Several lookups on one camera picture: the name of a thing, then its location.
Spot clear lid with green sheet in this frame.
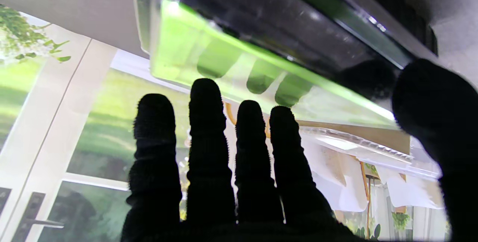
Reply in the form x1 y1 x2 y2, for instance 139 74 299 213
130 0 438 130

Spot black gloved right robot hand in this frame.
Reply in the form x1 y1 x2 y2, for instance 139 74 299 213
119 58 478 242

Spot small clear lid white label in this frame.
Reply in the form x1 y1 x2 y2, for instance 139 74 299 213
299 124 443 181

